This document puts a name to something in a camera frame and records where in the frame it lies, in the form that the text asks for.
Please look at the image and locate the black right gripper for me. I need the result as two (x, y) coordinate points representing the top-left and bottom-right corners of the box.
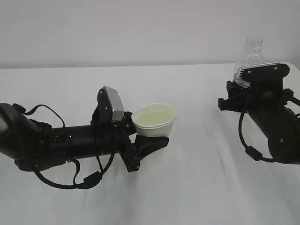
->
(217, 81), (294, 117)

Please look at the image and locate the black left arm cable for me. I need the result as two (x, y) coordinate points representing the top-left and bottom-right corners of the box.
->
(14, 103), (117, 190)

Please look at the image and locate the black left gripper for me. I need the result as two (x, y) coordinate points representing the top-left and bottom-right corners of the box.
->
(114, 111), (169, 173)

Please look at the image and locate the white paper cup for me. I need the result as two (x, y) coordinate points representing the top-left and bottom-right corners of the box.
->
(131, 104), (177, 137)

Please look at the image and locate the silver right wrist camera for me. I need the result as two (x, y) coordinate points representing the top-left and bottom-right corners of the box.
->
(237, 62), (290, 83)

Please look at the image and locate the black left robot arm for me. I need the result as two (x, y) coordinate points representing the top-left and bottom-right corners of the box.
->
(0, 103), (169, 172)

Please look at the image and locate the clear green-label water bottle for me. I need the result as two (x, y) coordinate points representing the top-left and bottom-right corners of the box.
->
(233, 36), (264, 88)

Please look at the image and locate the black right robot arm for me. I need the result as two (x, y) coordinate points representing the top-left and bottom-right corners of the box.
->
(218, 80), (300, 165)

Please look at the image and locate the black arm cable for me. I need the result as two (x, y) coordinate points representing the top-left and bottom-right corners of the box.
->
(14, 103), (117, 190)
(238, 89), (300, 162)

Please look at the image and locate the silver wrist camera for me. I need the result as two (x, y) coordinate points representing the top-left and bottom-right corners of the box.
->
(237, 62), (290, 83)
(97, 86), (124, 123)

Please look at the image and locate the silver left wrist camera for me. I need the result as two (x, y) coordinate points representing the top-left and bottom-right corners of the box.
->
(97, 86), (124, 123)

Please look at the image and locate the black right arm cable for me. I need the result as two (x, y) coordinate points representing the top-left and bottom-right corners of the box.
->
(238, 89), (300, 162)

